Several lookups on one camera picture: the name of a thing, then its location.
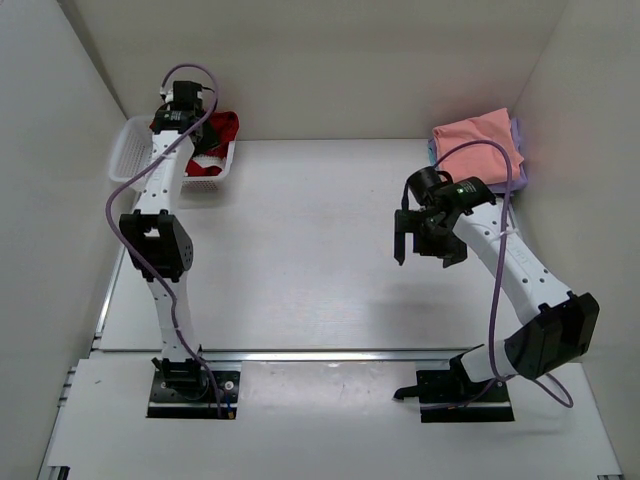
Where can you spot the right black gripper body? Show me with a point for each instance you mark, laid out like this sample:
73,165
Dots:
432,240

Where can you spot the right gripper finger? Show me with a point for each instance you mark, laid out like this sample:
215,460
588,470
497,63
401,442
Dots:
403,224
455,256

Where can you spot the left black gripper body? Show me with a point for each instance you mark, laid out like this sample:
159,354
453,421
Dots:
208,139

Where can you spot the red t shirt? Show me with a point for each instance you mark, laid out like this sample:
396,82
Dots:
220,135

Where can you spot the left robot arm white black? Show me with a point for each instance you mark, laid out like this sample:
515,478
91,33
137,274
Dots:
161,249

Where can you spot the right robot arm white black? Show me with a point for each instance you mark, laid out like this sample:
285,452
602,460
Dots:
448,219

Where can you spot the folded teal t shirt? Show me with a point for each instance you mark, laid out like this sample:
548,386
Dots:
432,155

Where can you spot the white plastic basket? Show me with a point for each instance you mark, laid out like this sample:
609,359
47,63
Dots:
133,149

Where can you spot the folded pink t shirt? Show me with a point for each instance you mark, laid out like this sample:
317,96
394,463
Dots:
477,150

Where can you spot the folded purple t shirt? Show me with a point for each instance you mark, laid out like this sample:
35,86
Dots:
517,170

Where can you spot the aluminium rail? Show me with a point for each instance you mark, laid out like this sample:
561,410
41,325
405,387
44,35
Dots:
331,355

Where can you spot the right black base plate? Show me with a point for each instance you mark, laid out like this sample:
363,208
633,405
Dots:
443,402

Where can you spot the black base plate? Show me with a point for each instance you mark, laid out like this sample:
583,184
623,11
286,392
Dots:
181,397
443,402

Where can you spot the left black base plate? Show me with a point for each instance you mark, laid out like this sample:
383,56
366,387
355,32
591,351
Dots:
181,397

